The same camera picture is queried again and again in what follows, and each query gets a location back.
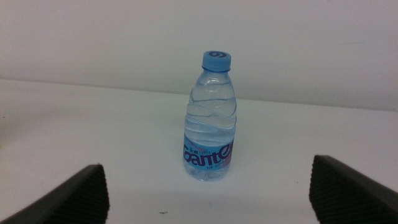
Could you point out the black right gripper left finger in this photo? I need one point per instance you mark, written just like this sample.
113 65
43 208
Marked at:
77 202

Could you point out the clear water bottle blue cap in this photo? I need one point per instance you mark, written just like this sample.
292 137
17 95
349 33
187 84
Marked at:
210 130

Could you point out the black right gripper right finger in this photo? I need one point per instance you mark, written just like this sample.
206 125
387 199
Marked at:
351 196

